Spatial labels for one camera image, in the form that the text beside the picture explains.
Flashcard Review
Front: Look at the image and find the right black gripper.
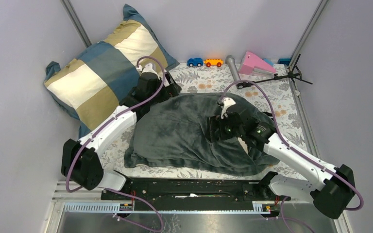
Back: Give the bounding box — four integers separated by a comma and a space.
204, 114, 244, 143

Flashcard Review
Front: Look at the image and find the zebra and grey pillowcase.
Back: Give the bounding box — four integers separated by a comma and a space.
124, 93, 279, 176

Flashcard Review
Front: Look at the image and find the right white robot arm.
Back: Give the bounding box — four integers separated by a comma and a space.
206, 98, 356, 219

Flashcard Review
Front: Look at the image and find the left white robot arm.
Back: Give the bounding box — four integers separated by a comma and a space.
61, 71, 181, 200

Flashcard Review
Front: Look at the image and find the blue yellow checked pillow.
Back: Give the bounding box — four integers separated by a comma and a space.
44, 4, 179, 137

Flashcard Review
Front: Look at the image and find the floral table cloth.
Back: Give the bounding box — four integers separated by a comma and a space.
100, 64, 308, 180

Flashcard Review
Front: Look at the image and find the blue toy car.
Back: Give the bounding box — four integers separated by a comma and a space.
187, 57, 203, 67

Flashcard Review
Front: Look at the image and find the pink triangular block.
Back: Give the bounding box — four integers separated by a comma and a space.
238, 51, 276, 75

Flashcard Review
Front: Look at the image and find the grey microphone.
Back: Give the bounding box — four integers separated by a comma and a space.
225, 55, 241, 86

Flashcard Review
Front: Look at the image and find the orange toy car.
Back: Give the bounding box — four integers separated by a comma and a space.
203, 59, 223, 67

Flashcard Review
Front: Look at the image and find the black mini tripod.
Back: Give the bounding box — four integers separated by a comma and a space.
236, 54, 313, 89

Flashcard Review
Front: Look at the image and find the blue block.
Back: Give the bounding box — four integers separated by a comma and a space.
277, 58, 291, 66

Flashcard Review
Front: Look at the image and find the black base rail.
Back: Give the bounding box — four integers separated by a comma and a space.
101, 178, 284, 212

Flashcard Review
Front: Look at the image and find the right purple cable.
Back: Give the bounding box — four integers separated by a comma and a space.
218, 80, 365, 233

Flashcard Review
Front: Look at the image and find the white slotted cable duct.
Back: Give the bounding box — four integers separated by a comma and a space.
64, 201, 271, 215

